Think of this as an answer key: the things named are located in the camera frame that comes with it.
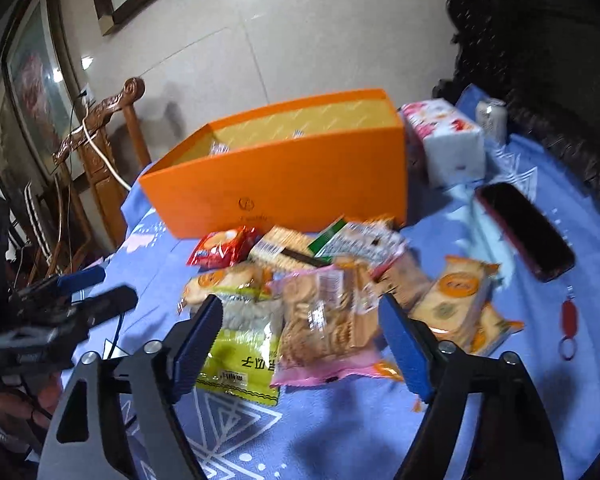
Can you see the floral tissue pack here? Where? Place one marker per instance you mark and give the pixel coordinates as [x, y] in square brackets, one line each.
[449, 144]

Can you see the red flower framed painting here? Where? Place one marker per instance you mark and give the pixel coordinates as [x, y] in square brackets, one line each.
[38, 86]

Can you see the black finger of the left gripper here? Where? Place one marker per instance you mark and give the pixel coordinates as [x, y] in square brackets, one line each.
[99, 309]

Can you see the green melon seed packet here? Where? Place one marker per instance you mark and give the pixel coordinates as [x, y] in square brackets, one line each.
[242, 359]

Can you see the white green printed packet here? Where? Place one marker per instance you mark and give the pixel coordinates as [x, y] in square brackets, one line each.
[374, 240]

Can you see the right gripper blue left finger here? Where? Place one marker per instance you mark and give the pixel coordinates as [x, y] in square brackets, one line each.
[189, 343]

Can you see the wall power outlet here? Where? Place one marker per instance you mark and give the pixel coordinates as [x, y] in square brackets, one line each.
[87, 96]

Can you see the orange cardboard box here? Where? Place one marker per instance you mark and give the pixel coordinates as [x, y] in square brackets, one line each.
[300, 164]

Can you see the pink round cracker pack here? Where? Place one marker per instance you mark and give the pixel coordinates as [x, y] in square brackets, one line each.
[330, 326]

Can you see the red cracker packet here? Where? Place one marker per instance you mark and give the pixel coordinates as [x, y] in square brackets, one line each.
[221, 249]

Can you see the orange label biscuit pack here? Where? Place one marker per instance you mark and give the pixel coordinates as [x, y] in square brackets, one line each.
[456, 307]

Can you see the white beverage can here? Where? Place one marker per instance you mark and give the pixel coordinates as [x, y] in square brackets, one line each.
[491, 115]

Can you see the round biscuit clear pack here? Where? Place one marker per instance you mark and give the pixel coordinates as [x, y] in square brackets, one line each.
[245, 280]

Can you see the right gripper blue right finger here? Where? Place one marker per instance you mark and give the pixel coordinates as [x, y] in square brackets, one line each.
[408, 346]

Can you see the black smartphone red case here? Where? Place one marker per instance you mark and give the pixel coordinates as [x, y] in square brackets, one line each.
[538, 243]

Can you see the brown triangular snack bag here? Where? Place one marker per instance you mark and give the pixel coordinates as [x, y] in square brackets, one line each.
[404, 280]

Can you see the person's left hand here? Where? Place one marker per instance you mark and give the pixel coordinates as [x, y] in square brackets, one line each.
[16, 411]

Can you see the carved wooden chair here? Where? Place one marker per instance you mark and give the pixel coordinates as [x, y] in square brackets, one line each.
[91, 142]

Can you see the red key fob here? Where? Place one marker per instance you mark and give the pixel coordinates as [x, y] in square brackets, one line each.
[567, 346]

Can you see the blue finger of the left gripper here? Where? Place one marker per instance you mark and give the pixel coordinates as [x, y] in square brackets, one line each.
[65, 285]

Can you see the sandwich cracker pack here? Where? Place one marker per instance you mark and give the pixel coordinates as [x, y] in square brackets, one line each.
[285, 251]

